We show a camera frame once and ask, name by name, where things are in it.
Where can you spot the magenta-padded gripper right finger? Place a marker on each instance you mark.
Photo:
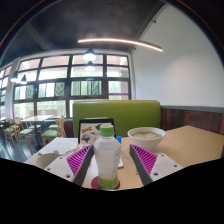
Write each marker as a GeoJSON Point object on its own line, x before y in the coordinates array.
{"type": "Point", "coordinates": [160, 165]}

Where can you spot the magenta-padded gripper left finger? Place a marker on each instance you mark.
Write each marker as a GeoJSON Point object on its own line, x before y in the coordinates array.
{"type": "Point", "coordinates": [61, 166]}

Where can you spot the clear green-capped drink bottle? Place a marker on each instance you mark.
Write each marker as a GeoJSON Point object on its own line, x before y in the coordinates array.
{"type": "Point", "coordinates": [107, 156]}

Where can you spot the white ceramic bowl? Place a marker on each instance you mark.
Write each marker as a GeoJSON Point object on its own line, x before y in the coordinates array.
{"type": "Point", "coordinates": [146, 138]}

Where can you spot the group of wooden green-seated chairs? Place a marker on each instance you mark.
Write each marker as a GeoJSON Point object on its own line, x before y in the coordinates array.
{"type": "Point", "coordinates": [50, 132]}

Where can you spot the flat round red coaster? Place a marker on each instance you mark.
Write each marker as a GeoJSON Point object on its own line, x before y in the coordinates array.
{"type": "Point", "coordinates": [94, 183]}

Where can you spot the black-framed picture menu stand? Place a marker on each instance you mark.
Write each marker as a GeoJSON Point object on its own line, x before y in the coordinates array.
{"type": "Point", "coordinates": [90, 131]}

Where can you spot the small blue-capped bottle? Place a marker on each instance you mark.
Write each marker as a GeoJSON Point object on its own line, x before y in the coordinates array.
{"type": "Point", "coordinates": [119, 139]}

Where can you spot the wooden dining table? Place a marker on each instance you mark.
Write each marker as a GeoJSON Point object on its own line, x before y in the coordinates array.
{"type": "Point", "coordinates": [36, 118]}

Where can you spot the green upholstered booth bench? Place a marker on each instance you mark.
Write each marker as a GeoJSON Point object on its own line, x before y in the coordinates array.
{"type": "Point", "coordinates": [133, 113]}

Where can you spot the group of pendant ceiling lamps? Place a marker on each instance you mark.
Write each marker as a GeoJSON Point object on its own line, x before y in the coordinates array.
{"type": "Point", "coordinates": [89, 55]}

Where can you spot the curved linear ceiling light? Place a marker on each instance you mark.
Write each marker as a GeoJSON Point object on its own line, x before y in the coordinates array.
{"type": "Point", "coordinates": [126, 41]}

